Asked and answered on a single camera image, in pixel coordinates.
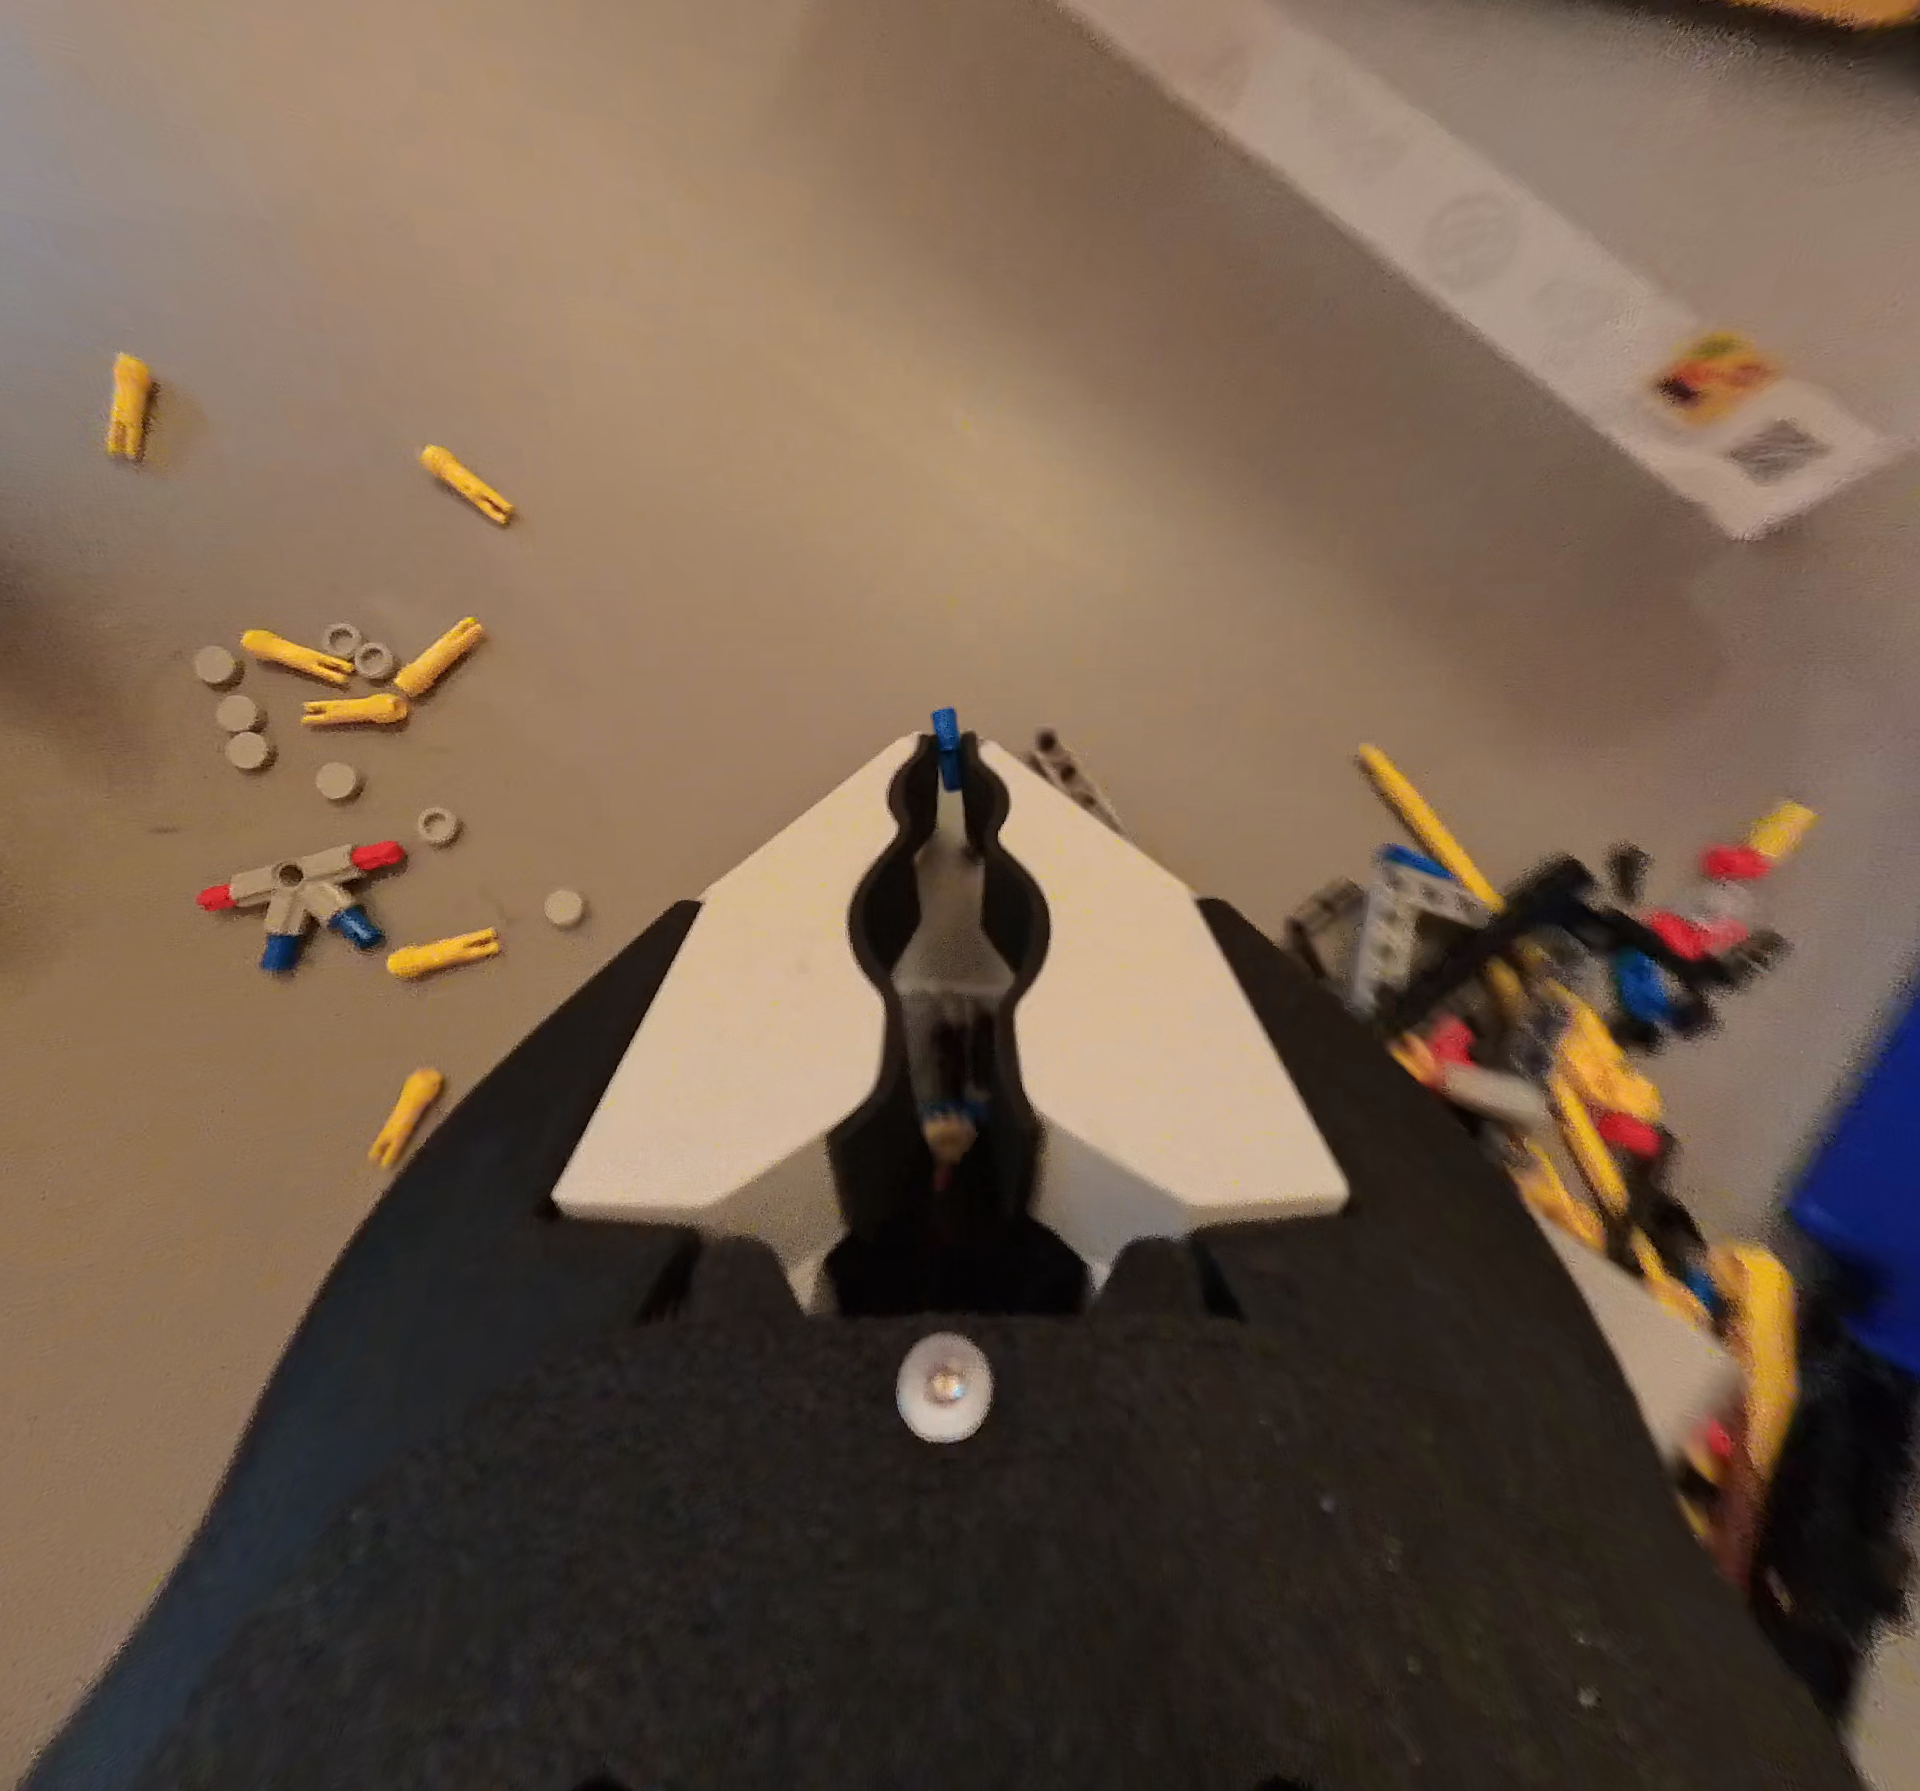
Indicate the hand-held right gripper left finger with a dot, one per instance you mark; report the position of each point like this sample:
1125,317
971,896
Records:
720,1070

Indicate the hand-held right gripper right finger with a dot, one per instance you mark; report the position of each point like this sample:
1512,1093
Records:
1186,1070

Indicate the blue toy pin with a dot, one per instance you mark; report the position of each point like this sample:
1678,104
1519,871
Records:
945,744

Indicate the grey toy angle connector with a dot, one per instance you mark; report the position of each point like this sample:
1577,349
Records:
300,898

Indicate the grey desk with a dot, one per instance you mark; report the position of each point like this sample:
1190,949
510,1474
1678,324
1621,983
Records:
902,396

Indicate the long dark grey beam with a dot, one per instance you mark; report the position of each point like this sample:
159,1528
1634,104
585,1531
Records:
1074,775

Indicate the pile of toy bricks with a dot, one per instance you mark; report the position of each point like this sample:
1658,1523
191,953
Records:
1576,1040

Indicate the blue storage bin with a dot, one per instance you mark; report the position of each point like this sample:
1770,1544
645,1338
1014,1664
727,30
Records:
1869,1176

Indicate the white instruction booklet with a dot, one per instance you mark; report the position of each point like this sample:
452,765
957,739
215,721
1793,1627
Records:
1499,171

